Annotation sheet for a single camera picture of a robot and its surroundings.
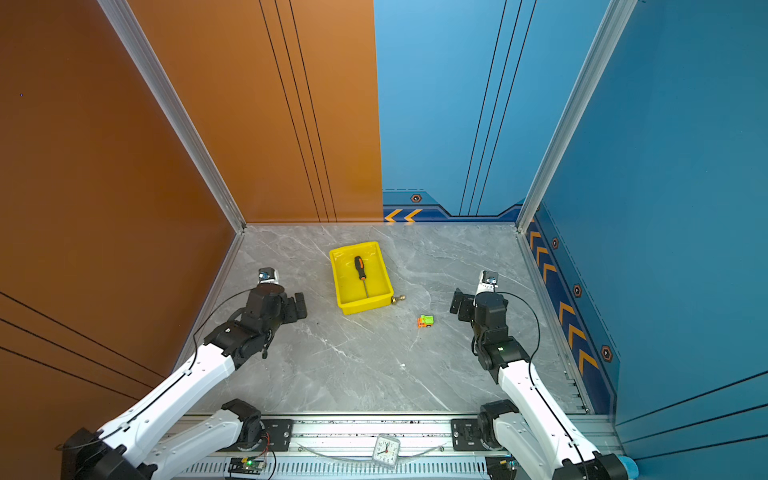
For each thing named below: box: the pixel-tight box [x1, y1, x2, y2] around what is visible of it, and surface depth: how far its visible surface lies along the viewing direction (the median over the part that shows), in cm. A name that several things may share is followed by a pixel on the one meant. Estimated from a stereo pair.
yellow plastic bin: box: [329, 241, 395, 316], surface depth 104 cm
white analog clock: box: [372, 435, 401, 469], surface depth 71 cm
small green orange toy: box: [417, 314, 435, 329], surface depth 93 cm
